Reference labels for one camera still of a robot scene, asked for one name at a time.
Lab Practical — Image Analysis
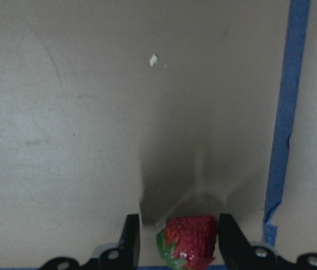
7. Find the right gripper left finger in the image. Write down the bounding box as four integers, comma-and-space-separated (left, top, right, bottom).
117, 214, 141, 267

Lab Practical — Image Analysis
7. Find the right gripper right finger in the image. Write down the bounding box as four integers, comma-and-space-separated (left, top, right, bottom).
218, 213, 253, 266

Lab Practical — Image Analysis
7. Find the strawberry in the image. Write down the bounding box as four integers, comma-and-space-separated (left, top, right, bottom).
156, 215, 218, 269

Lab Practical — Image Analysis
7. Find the brown paper table cover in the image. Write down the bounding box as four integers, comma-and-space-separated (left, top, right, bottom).
0, 1, 317, 268

